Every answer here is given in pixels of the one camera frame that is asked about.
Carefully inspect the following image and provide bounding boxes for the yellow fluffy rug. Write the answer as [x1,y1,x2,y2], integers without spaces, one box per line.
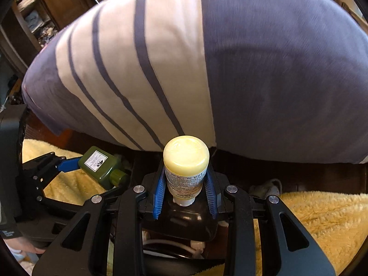
[22,139,367,276]

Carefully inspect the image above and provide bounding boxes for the dark green bottle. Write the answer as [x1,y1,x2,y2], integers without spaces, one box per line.
[78,146,128,190]

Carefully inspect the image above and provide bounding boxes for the pile of folded clothes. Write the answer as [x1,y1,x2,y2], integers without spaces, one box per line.
[16,0,58,46]

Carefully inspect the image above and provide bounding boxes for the cream yellow lotion bottle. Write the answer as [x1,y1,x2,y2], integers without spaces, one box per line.
[163,135,210,207]

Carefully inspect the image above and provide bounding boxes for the white charger cable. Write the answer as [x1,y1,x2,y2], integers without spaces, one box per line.
[142,230,206,260]

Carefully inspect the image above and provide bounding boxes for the blue white striped duvet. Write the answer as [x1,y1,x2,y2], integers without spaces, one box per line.
[21,0,368,164]

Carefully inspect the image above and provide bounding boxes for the dark wooden bed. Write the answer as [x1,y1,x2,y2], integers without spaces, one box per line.
[55,128,368,196]

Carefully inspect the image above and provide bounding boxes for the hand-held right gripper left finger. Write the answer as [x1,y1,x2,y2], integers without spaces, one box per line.
[32,164,170,276]

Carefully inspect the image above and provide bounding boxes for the grey cloth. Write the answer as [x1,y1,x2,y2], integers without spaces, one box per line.
[250,178,283,199]

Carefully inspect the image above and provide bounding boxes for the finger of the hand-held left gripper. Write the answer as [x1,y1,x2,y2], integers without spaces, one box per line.
[34,185,125,212]
[23,151,84,192]

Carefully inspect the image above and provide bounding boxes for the person's left hand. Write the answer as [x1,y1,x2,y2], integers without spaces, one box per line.
[6,236,47,256]

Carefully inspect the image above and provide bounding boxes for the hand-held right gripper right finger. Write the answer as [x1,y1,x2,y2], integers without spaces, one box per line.
[201,164,337,276]

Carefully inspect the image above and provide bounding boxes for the dark wooden wardrobe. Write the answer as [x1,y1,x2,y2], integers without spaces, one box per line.
[0,0,127,72]

